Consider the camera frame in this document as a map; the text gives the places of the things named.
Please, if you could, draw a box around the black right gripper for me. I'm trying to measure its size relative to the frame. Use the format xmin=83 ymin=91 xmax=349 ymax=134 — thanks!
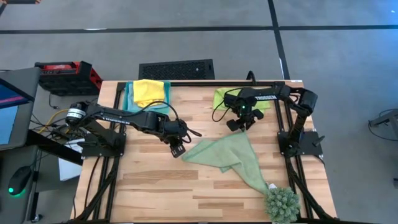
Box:
xmin=226 ymin=103 xmax=258 ymax=133

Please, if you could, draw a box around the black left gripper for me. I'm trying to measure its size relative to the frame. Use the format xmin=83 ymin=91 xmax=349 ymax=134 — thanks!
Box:
xmin=160 ymin=119 xmax=190 ymax=159

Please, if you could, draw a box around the pale green microfiber towel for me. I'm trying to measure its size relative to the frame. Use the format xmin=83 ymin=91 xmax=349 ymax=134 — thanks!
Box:
xmin=181 ymin=130 xmax=272 ymax=196

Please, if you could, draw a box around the lime green microfiber towel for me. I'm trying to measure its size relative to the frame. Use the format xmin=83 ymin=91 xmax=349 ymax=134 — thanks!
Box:
xmin=213 ymin=87 xmax=272 ymax=114

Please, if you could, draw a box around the yellow microfiber towel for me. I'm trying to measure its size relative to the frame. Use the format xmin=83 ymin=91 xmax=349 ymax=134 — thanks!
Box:
xmin=132 ymin=78 xmax=166 ymax=108

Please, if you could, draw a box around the teal translucent plastic bin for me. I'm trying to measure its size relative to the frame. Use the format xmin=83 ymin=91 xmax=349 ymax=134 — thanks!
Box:
xmin=123 ymin=80 xmax=172 ymax=115

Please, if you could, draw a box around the black floor vent grate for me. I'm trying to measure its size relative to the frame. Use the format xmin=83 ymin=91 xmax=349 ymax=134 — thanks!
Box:
xmin=138 ymin=58 xmax=216 ymax=81

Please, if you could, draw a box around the white paper sheet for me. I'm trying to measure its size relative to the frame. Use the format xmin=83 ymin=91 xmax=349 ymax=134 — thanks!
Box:
xmin=58 ymin=139 xmax=84 ymax=182

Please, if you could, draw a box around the black desk crossbar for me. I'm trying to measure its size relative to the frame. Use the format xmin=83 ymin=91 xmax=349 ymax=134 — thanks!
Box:
xmin=26 ymin=129 xmax=84 ymax=166

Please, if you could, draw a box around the red and black toolbox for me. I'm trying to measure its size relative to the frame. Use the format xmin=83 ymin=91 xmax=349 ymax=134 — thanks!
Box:
xmin=34 ymin=60 xmax=104 ymax=96

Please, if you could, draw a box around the black mouse with green light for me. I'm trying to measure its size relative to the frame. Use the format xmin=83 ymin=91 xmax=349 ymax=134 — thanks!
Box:
xmin=7 ymin=165 xmax=33 ymax=197

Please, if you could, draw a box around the grey desk monitor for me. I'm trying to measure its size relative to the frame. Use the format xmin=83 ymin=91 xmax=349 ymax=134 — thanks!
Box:
xmin=0 ymin=67 xmax=42 ymax=152

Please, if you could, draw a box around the dark grey side desk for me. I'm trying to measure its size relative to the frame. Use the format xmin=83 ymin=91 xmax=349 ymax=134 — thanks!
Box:
xmin=0 ymin=145 xmax=44 ymax=224

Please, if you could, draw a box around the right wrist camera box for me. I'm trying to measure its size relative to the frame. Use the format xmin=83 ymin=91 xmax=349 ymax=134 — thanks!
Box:
xmin=249 ymin=108 xmax=266 ymax=121

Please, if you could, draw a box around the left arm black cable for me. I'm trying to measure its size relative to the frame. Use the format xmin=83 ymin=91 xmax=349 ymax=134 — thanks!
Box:
xmin=132 ymin=100 xmax=203 ymax=144

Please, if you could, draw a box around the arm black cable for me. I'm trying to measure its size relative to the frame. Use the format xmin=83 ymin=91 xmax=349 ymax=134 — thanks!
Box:
xmin=132 ymin=100 xmax=203 ymax=144
xmin=211 ymin=88 xmax=244 ymax=123

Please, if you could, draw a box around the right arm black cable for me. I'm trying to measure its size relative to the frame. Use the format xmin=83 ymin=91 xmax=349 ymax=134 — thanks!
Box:
xmin=211 ymin=88 xmax=244 ymax=123

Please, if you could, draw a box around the yellow floor cable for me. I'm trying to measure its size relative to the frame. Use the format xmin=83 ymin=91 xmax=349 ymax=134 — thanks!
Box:
xmin=37 ymin=108 xmax=70 ymax=135

